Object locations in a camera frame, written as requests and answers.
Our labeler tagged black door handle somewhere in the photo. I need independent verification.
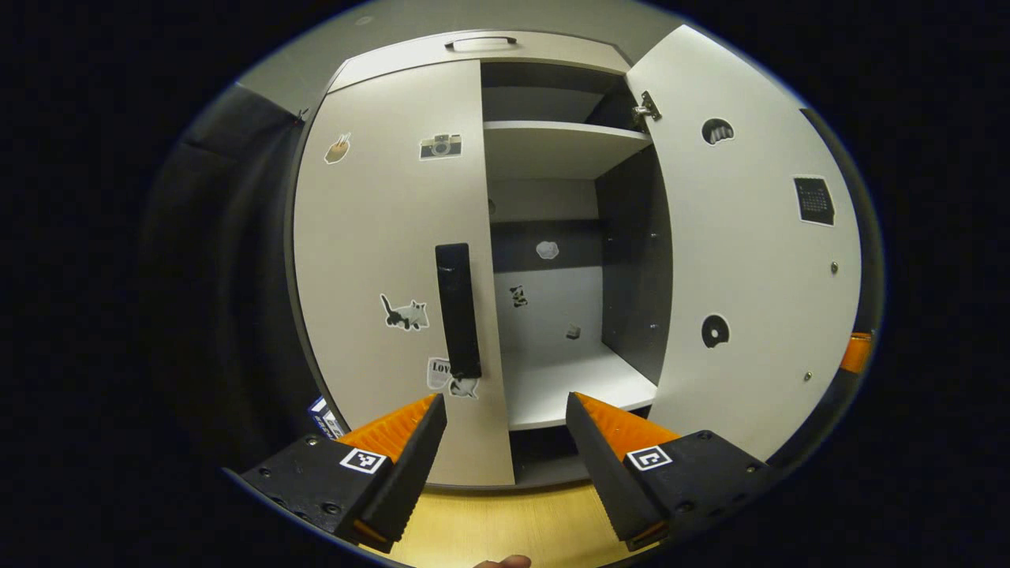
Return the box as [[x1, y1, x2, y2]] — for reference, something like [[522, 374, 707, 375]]
[[435, 243, 483, 379]]

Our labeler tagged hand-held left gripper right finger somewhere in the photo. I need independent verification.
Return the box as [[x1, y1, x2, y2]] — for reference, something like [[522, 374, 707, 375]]
[[564, 390, 772, 553]]

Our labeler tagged white cabinet door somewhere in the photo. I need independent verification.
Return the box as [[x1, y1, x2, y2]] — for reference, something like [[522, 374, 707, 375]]
[[294, 59, 515, 488], [625, 24, 862, 462]]

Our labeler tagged white cabinet shelf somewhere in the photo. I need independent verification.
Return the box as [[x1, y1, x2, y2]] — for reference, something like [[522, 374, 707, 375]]
[[503, 341, 658, 432], [483, 121, 653, 181]]

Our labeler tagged grey top panel handle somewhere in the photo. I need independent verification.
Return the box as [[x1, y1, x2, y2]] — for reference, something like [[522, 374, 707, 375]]
[[444, 35, 518, 51]]

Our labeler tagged blue white packet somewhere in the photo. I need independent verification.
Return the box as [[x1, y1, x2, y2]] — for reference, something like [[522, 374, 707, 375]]
[[308, 396, 346, 439]]

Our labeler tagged white double-door shoe cabinet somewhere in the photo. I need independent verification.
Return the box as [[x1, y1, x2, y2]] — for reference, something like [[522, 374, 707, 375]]
[[286, 24, 862, 490]]

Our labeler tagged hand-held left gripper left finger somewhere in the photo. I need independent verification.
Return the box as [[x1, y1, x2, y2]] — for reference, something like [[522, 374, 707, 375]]
[[239, 393, 448, 555]]

